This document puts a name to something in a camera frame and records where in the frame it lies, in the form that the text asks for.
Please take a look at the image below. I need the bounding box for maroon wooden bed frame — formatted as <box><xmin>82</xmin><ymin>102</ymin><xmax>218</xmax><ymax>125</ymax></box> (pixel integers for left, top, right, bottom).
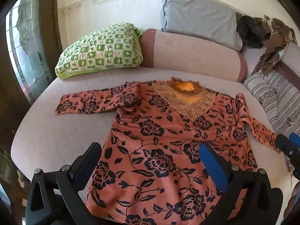
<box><xmin>273</xmin><ymin>41</ymin><xmax>300</xmax><ymax>94</ymax></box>

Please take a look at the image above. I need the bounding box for dark furry cloth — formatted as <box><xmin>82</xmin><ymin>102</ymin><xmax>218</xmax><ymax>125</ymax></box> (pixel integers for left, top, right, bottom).
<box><xmin>235</xmin><ymin>14</ymin><xmax>272</xmax><ymax>50</ymax></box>

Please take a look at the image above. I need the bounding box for striped folded blanket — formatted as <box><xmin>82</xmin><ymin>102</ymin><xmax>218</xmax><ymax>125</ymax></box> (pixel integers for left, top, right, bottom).
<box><xmin>243</xmin><ymin>70</ymin><xmax>300</xmax><ymax>141</ymax></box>

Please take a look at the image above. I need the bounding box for green checkered pillow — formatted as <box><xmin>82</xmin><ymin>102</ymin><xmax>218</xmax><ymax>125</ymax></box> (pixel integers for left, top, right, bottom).
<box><xmin>55</xmin><ymin>22</ymin><xmax>144</xmax><ymax>80</ymax></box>

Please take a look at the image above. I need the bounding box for orange floral blouse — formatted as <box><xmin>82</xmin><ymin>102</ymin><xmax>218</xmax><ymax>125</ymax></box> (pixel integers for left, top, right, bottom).
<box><xmin>55</xmin><ymin>76</ymin><xmax>282</xmax><ymax>225</ymax></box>

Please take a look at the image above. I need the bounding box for brown crumpled cloth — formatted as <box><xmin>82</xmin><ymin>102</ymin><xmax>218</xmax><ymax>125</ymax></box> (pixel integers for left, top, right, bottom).
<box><xmin>252</xmin><ymin>14</ymin><xmax>298</xmax><ymax>76</ymax></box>

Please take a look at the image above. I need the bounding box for patterned glass window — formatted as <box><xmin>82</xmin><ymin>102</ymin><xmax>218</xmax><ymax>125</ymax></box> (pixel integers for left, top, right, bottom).
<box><xmin>5</xmin><ymin>0</ymin><xmax>54</xmax><ymax>102</ymax></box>

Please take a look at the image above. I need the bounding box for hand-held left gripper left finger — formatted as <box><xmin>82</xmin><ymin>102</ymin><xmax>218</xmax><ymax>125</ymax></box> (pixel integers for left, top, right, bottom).
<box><xmin>26</xmin><ymin>142</ymin><xmax>102</xmax><ymax>225</ymax></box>

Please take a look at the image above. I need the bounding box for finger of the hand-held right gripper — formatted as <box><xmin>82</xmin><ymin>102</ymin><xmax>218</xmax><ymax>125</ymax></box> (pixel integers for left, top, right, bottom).
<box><xmin>289</xmin><ymin>133</ymin><xmax>300</xmax><ymax>149</ymax></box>
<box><xmin>275</xmin><ymin>134</ymin><xmax>300</xmax><ymax>163</ymax></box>

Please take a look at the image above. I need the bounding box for grey pillow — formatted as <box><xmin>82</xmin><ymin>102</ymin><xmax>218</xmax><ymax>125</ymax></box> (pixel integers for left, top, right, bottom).
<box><xmin>160</xmin><ymin>0</ymin><xmax>243</xmax><ymax>51</ymax></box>

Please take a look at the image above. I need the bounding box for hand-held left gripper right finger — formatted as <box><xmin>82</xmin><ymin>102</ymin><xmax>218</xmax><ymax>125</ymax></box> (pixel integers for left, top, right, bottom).
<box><xmin>199</xmin><ymin>142</ymin><xmax>284</xmax><ymax>225</ymax></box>

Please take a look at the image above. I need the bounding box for pink bolster pillow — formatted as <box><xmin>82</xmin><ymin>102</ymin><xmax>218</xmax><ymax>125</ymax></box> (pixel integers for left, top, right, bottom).
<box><xmin>139</xmin><ymin>28</ymin><xmax>248</xmax><ymax>83</ymax></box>

